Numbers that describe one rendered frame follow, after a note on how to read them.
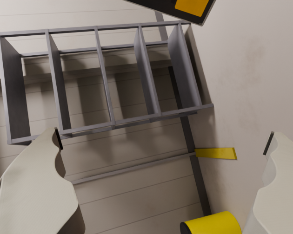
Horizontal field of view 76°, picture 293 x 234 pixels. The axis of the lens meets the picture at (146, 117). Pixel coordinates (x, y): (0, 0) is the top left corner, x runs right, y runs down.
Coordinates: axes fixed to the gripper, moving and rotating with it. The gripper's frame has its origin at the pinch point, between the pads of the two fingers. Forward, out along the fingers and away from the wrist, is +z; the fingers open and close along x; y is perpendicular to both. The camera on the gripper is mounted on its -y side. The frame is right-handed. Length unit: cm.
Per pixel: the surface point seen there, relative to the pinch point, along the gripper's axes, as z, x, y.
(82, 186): 156, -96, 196
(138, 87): 262, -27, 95
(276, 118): 119, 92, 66
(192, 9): 45.7, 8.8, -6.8
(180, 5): 46.0, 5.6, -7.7
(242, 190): 129, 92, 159
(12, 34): 190, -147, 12
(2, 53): 175, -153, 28
